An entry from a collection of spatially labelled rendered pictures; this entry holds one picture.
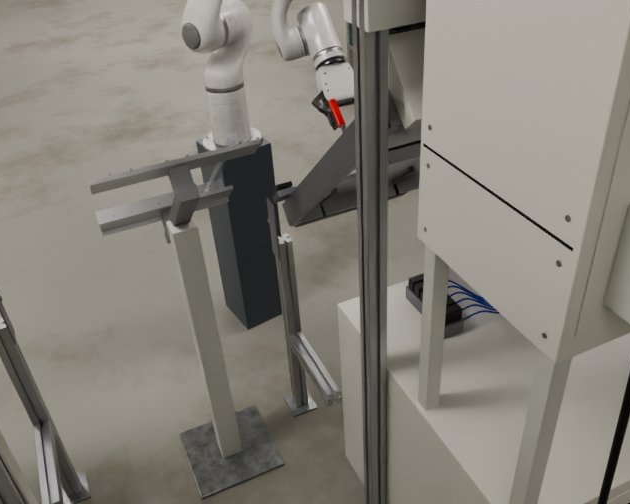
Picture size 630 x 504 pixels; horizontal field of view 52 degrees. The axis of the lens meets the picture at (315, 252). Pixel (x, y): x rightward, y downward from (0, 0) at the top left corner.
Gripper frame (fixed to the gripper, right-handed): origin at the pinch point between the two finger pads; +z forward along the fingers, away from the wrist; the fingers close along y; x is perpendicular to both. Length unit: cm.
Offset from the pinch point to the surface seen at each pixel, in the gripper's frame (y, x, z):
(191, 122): -10, -229, -100
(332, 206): 7.7, -12.7, 17.5
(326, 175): 21.1, 23.7, 18.1
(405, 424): 21, 18, 71
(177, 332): 48, -100, 30
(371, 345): 24, 24, 54
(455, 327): 3, 19, 56
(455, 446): 20, 34, 75
